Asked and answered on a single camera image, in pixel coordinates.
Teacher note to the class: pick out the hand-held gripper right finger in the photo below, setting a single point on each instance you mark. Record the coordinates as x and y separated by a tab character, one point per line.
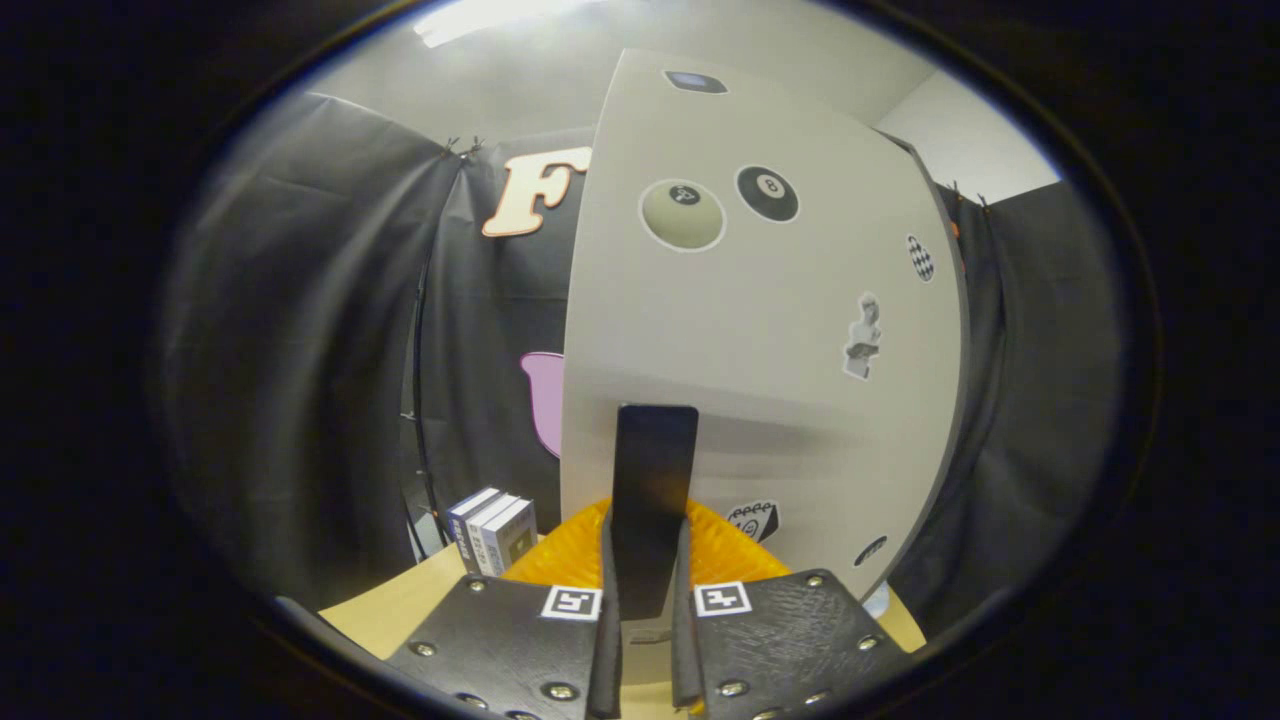
684	660

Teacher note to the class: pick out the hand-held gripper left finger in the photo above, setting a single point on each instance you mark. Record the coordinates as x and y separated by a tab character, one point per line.
606	670

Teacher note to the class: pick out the light grey cabinet door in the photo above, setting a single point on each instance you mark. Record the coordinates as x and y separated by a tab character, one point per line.
760	350

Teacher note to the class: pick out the black backdrop stand pole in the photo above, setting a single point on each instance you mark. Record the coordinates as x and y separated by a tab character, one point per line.
418	400

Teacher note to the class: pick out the black backdrop cloth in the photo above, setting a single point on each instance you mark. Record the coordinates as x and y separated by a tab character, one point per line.
300	350

